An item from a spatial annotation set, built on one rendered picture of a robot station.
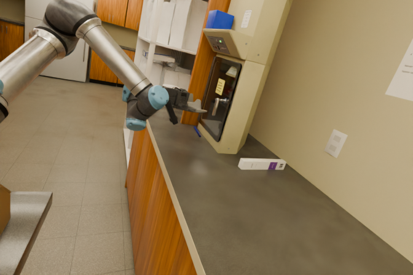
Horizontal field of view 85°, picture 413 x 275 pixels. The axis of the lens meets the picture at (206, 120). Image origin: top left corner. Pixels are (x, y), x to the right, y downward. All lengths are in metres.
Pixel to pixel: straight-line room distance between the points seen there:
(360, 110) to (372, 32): 0.33
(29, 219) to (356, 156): 1.12
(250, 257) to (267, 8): 0.91
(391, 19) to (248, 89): 0.61
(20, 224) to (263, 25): 1.03
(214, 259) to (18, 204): 0.50
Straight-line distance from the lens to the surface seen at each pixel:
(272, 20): 1.10
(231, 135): 1.13
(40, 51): 0.89
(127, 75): 0.80
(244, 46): 1.03
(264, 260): 0.70
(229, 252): 0.67
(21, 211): 0.72
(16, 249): 0.64
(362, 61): 1.20
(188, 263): 0.78
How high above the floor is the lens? 1.40
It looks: 17 degrees down
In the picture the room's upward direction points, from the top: 15 degrees clockwise
